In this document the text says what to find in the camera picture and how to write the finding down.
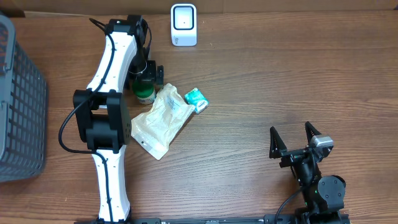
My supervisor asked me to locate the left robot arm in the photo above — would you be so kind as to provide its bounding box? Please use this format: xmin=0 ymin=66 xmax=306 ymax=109
xmin=70 ymin=15 xmax=164 ymax=223

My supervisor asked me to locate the beige paper pouch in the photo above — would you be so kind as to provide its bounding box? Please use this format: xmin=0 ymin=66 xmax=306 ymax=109
xmin=131 ymin=83 xmax=195 ymax=160

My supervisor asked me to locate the white barcode scanner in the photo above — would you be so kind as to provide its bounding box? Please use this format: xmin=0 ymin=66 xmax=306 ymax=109
xmin=170 ymin=3 xmax=197 ymax=47

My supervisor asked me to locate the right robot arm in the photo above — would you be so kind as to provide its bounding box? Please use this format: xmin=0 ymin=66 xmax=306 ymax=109
xmin=264 ymin=121 xmax=350 ymax=224

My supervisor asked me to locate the grey plastic basket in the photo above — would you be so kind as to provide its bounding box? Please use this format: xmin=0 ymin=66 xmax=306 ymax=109
xmin=1 ymin=16 xmax=49 ymax=182

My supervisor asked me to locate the teal tissue pack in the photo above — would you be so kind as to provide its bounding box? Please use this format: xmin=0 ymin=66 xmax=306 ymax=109
xmin=185 ymin=88 xmax=209 ymax=114

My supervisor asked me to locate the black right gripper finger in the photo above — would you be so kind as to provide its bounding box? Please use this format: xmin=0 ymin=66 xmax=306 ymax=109
xmin=269 ymin=126 xmax=287 ymax=158
xmin=305 ymin=121 xmax=322 ymax=145

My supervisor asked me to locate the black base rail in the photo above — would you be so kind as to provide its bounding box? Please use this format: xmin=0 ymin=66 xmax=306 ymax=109
xmin=129 ymin=214 xmax=351 ymax=224

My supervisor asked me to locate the green lid jar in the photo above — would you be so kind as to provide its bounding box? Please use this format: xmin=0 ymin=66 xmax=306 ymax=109
xmin=132 ymin=82 xmax=155 ymax=105

